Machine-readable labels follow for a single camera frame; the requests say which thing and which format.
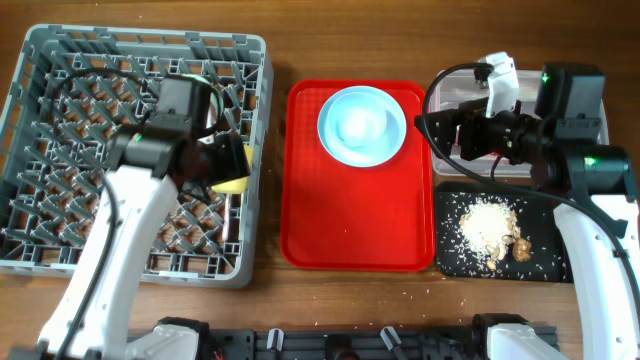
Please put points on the clear plastic bin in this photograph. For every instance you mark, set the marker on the clear plastic bin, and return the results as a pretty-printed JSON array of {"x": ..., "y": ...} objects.
[{"x": 460, "y": 87}]

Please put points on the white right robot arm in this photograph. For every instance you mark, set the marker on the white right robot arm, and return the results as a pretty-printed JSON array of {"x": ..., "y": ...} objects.
[{"x": 593, "y": 185}]

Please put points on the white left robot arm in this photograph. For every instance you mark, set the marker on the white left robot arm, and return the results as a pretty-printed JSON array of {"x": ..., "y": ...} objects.
[{"x": 148, "y": 164}]

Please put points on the rice and food scraps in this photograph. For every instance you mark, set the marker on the rice and food scraps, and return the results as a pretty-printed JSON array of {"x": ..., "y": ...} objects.
[{"x": 490, "y": 232}]

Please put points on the black waste tray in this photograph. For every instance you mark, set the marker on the black waste tray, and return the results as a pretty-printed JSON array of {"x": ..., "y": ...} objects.
[{"x": 549, "y": 262}]

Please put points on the mint green bowl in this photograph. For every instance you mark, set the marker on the mint green bowl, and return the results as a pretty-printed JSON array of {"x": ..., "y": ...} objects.
[{"x": 360, "y": 119}]

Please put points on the light blue plate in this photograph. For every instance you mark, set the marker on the light blue plate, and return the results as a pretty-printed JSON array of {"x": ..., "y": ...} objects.
[{"x": 377, "y": 153}]

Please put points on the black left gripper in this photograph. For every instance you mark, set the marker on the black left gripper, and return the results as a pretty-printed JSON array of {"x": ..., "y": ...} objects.
[{"x": 235, "y": 162}]

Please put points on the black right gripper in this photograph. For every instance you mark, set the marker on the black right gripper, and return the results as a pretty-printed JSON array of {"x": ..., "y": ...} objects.
[{"x": 470, "y": 117}]

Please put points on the yellow plastic cup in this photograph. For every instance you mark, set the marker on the yellow plastic cup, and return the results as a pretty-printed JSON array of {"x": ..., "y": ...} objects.
[{"x": 237, "y": 186}]

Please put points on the grey dishwasher rack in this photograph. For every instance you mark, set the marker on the grey dishwasher rack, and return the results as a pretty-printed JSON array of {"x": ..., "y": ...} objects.
[{"x": 72, "y": 88}]

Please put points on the red plastic tray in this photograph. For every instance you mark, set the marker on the red plastic tray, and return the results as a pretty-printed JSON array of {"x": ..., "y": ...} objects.
[{"x": 338, "y": 217}]

